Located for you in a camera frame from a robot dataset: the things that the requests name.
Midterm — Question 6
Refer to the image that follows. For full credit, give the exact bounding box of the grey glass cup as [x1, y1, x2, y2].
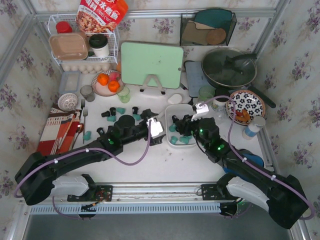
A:
[80, 85, 95, 102]

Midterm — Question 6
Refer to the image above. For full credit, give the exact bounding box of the orange toy food piece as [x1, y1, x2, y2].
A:
[241, 109, 251, 122]

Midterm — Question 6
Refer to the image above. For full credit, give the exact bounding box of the floral patterned plate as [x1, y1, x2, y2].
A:
[225, 90, 266, 126]

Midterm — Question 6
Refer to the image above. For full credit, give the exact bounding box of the striped red placemat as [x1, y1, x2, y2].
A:
[36, 104, 82, 156]

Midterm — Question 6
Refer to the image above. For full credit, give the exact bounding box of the red toy sausage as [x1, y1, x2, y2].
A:
[230, 110, 244, 117]

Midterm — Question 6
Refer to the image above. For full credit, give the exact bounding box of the white storage basket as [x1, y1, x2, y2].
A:
[164, 103, 196, 149]

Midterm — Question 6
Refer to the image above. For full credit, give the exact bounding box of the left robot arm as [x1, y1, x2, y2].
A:
[13, 109, 164, 206]

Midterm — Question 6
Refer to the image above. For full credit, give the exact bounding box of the copper spoon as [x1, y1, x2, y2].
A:
[71, 123, 84, 149]

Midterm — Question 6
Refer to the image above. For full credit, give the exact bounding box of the white round strainer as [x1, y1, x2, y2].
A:
[57, 93, 78, 112]

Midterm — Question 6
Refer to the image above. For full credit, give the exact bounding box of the black coffee capsule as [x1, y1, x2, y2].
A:
[109, 107, 116, 116]
[107, 125, 114, 133]
[132, 106, 139, 115]
[96, 127, 105, 136]
[101, 111, 111, 118]

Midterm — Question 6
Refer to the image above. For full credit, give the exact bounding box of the white bottle blue label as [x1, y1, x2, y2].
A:
[242, 116, 266, 140]

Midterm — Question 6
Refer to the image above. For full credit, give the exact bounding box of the round cork coaster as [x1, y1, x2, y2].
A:
[205, 28, 227, 45]

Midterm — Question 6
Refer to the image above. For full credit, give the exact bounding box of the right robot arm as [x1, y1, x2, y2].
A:
[172, 115, 309, 229]

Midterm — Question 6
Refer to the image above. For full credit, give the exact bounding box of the plate with fruit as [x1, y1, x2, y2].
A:
[91, 70, 125, 97]

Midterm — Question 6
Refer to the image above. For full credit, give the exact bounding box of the orange tangerine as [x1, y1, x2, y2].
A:
[97, 73, 110, 86]
[107, 80, 120, 93]

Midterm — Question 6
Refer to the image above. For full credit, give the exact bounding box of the egg carton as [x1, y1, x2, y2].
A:
[61, 62, 113, 74]

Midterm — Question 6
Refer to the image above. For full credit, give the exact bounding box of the white cup black lid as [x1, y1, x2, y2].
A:
[211, 97, 229, 110]

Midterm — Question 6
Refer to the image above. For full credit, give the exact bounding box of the black frying pan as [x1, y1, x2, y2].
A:
[201, 47, 276, 109]

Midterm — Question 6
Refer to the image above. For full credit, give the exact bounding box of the white plastic scoop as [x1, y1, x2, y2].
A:
[158, 93, 183, 118]

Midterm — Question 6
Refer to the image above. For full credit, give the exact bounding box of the orange tangerine left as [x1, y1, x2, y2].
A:
[97, 73, 110, 86]

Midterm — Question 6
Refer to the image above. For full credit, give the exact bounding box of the grey blue board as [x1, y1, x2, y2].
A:
[183, 60, 210, 98]

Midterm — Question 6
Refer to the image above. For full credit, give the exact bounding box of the small green glass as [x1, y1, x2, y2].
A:
[117, 86, 131, 104]

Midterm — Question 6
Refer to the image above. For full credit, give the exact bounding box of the black mesh organizer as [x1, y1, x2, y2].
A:
[179, 8, 237, 46]

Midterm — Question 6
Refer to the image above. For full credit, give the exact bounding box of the small clear glass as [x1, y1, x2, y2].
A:
[214, 106, 227, 124]

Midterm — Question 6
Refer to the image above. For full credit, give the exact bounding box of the orange tangerine right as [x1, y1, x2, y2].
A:
[107, 80, 120, 93]

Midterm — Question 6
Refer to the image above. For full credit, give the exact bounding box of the green plastic tumbler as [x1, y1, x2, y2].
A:
[198, 85, 216, 102]

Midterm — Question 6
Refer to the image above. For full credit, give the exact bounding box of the green cutting board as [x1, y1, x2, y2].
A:
[120, 42, 184, 89]

